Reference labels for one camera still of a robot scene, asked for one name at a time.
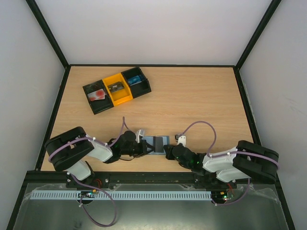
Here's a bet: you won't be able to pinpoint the blue card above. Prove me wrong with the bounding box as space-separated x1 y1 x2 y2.
127 75 142 86

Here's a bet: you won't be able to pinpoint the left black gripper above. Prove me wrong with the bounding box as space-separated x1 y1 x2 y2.
120 140 155 158

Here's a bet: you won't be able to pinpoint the teal leather card holder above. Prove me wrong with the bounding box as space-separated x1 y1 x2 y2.
142 136 170 155

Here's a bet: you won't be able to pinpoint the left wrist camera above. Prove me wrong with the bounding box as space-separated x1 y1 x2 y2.
135 129 145 143

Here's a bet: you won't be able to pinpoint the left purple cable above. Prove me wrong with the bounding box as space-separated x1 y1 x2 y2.
48 116 131 163

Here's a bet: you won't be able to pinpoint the yellow bin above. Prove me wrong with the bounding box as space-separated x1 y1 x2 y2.
102 73 133 106

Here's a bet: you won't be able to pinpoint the black bin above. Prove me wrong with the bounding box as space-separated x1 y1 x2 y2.
83 80 114 115
121 67 152 99

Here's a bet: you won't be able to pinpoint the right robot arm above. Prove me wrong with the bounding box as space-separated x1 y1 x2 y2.
164 140 279 188

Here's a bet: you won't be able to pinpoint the white red-dot card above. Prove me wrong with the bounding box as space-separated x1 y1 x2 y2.
87 89 106 102

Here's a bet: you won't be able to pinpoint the black metal frame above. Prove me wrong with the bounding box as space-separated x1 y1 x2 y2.
7 0 283 230

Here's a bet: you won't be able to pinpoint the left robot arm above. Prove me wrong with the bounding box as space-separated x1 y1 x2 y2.
45 126 155 181

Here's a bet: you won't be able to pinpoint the right black bin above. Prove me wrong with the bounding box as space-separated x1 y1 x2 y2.
121 67 152 99

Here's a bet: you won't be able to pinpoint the left black bin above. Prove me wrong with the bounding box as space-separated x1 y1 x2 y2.
83 80 114 115

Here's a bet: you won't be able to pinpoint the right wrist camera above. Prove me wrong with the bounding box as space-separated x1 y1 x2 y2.
175 135 187 147

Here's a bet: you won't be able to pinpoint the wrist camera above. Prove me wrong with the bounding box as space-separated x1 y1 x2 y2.
175 135 187 147
135 129 145 143

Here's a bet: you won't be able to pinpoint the brown VIP card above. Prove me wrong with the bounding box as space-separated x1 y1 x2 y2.
108 81 124 93

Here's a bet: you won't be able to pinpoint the slotted cable duct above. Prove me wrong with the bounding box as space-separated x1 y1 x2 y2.
27 190 212 201

